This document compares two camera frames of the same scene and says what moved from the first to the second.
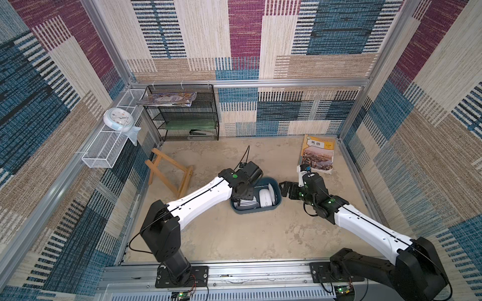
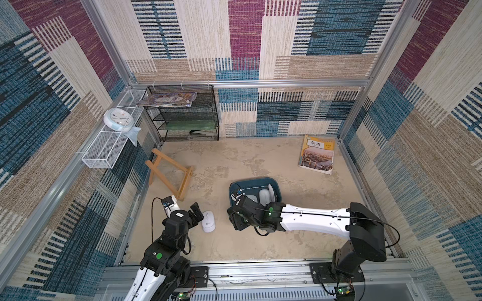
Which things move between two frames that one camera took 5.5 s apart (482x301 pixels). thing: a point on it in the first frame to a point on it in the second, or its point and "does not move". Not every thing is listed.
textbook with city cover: x=318 y=151 does not move
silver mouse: x=272 y=194 does not move
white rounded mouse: x=265 y=197 does not move
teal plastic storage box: x=267 y=197 does not move
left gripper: x=250 y=195 to x=192 y=221
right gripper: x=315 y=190 to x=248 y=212
